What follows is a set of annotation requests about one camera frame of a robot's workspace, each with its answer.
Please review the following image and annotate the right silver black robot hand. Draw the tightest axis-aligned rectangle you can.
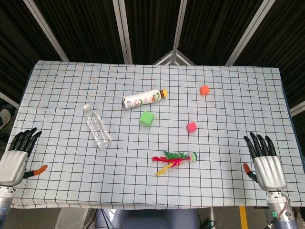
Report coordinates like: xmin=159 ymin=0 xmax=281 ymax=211
xmin=243 ymin=132 xmax=287 ymax=192

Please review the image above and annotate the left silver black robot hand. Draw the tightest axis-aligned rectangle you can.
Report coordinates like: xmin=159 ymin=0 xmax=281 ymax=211
xmin=0 ymin=127 xmax=48 ymax=186

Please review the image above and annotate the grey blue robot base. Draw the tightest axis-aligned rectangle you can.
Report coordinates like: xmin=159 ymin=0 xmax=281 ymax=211
xmin=95 ymin=208 xmax=199 ymax=229

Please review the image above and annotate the colourful feather shuttlecock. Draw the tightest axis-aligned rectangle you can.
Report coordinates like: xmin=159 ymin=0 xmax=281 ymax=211
xmin=152 ymin=150 xmax=198 ymax=177

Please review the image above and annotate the clear plastic water bottle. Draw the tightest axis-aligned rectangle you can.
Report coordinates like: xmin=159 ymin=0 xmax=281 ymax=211
xmin=83 ymin=104 xmax=113 ymax=149

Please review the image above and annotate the white black grid tablecloth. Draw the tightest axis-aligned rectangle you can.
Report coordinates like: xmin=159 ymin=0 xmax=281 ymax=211
xmin=4 ymin=60 xmax=305 ymax=210

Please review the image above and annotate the green foam cube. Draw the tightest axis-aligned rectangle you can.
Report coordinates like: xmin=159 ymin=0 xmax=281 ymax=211
xmin=139 ymin=110 xmax=155 ymax=127

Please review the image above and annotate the white drink bottle yellow cap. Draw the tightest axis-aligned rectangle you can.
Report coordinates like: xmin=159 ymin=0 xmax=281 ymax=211
xmin=122 ymin=88 xmax=169 ymax=110

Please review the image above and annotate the silver metal frame bracket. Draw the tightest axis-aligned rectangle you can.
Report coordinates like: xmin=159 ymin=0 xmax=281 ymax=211
xmin=152 ymin=50 xmax=196 ymax=66

